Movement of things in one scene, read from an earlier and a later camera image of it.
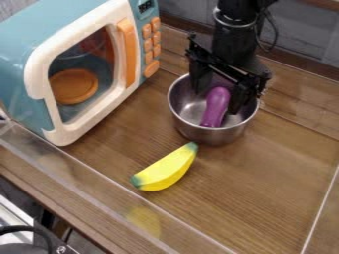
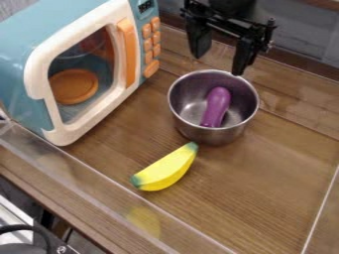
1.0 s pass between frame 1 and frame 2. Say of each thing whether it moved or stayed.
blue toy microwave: stayed
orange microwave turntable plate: stayed
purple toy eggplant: stayed
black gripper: moved
